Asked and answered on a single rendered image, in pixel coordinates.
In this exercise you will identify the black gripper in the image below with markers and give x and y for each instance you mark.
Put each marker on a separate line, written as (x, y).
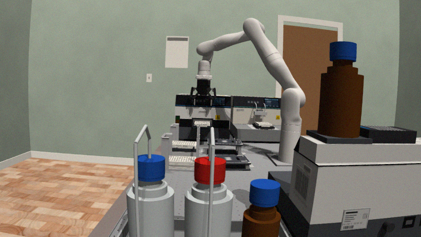
(203, 88)

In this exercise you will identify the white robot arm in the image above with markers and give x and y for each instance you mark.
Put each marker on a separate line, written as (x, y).
(292, 99)

